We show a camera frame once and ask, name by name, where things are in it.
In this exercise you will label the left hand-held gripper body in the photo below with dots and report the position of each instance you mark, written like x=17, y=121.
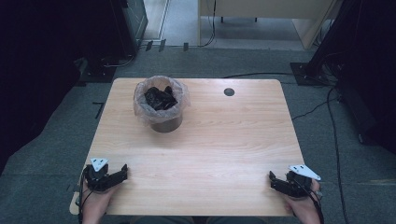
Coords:
x=97, y=179

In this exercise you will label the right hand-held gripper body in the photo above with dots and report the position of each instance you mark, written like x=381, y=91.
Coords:
x=299, y=183

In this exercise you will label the person's left hand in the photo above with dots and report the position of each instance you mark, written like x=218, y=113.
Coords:
x=95, y=203

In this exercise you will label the person's right hand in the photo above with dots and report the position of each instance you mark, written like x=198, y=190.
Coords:
x=303, y=208

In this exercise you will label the round brown trash bin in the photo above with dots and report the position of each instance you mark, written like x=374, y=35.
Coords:
x=166, y=123

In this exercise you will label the clear plastic bin liner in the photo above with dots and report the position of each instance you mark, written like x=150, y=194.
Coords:
x=146, y=105

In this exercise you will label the crumpled black plastic bag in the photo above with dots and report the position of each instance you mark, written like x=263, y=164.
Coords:
x=160, y=98

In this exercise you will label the black round table grommet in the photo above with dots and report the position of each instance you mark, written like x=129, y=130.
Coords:
x=229, y=91

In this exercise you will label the black curtain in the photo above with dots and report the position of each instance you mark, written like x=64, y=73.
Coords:
x=367, y=62
x=43, y=62

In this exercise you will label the dark glass-sided cabinet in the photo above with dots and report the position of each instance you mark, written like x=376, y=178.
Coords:
x=135, y=18

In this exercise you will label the beige wooden desk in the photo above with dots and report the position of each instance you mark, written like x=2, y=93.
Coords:
x=264, y=7

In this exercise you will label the black stand base plate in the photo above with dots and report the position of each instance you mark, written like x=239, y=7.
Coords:
x=99, y=74
x=306, y=74

